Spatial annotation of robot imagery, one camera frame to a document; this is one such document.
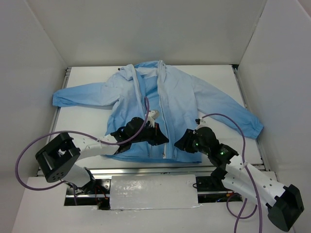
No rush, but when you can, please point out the light blue zip jacket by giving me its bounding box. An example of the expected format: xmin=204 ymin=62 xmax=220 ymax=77
xmin=52 ymin=61 xmax=263 ymax=163

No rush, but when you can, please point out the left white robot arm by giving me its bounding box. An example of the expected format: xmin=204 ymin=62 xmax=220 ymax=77
xmin=35 ymin=117 xmax=169 ymax=194

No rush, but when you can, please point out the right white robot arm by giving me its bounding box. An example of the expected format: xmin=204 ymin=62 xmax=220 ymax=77
xmin=175 ymin=127 xmax=304 ymax=232

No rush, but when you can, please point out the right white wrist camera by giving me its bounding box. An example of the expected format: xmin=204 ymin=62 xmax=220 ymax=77
xmin=195 ymin=118 xmax=206 ymax=130

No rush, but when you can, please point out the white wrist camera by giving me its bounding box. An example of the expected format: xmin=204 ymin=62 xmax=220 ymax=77
xmin=147 ymin=110 xmax=159 ymax=128
xmin=195 ymin=118 xmax=206 ymax=130

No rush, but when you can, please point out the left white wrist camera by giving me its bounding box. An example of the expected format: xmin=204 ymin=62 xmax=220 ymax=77
xmin=147 ymin=110 xmax=159 ymax=128

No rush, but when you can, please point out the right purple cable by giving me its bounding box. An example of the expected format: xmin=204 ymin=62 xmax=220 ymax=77
xmin=200 ymin=113 xmax=267 ymax=233

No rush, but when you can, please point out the aluminium rail frame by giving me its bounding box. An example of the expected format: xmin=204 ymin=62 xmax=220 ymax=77
xmin=36 ymin=63 xmax=271 ymax=207

